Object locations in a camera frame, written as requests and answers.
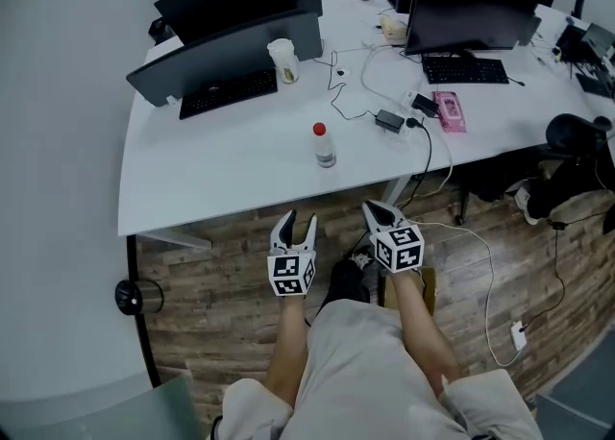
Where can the person's black trousers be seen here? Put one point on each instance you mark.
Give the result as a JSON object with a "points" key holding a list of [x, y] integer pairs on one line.
{"points": [[346, 284]]}

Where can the white power strip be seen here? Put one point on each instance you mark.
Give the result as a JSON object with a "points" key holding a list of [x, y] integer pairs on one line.
{"points": [[408, 97], [519, 336]]}

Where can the white table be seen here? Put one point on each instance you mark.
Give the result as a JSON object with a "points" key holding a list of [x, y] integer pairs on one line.
{"points": [[230, 164]]}

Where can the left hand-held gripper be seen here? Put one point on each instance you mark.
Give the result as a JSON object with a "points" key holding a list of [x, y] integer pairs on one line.
{"points": [[290, 275]]}

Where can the small beige pouch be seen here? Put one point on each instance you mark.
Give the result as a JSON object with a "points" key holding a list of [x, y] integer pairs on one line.
{"points": [[394, 27]]}

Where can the person's right forearm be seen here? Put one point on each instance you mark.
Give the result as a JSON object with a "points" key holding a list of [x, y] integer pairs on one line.
{"points": [[418, 327]]}

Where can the dark metal cylinder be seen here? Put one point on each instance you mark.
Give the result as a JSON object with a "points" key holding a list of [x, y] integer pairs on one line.
{"points": [[139, 298]]}

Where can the black keyboard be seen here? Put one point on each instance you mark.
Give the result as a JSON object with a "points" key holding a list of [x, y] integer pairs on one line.
{"points": [[463, 70], [226, 92]]}

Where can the pink tissue packet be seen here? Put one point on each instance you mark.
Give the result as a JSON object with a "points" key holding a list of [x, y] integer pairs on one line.
{"points": [[449, 111]]}

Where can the person's left forearm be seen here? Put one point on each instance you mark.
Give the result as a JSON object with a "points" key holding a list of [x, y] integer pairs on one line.
{"points": [[288, 347]]}

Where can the dark grey flat device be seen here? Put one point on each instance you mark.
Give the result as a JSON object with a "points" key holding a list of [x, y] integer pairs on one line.
{"points": [[596, 85]]}

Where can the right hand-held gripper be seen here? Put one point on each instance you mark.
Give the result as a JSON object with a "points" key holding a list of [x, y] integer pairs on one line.
{"points": [[399, 251]]}

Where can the black power brick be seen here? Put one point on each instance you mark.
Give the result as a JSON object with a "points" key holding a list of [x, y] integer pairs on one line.
{"points": [[558, 225]]}

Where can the open black laptop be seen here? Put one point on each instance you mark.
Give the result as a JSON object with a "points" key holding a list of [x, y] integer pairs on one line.
{"points": [[572, 44]]}

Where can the red-capped plastic bottle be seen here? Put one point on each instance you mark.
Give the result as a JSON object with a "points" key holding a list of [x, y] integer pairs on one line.
{"points": [[324, 150]]}

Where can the white lidded drink cup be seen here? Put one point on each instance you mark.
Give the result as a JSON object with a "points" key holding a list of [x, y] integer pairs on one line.
{"points": [[283, 61]]}

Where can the frosted glass panel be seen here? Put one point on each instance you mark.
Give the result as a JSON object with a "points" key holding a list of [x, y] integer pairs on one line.
{"points": [[96, 414]]}

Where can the small cardboard box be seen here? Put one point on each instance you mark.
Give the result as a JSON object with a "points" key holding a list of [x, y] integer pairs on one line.
{"points": [[427, 289]]}

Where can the person's beige shirt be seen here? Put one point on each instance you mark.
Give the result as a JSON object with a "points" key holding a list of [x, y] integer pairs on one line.
{"points": [[360, 371]]}

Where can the person's left shoe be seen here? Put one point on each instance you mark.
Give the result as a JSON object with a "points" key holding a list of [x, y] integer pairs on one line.
{"points": [[362, 258]]}

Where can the small white round puck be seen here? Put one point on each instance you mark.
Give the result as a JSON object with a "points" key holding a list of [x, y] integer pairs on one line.
{"points": [[343, 72]]}

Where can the black power adapter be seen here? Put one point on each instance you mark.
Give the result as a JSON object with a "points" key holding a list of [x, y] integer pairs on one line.
{"points": [[425, 104], [389, 119]]}

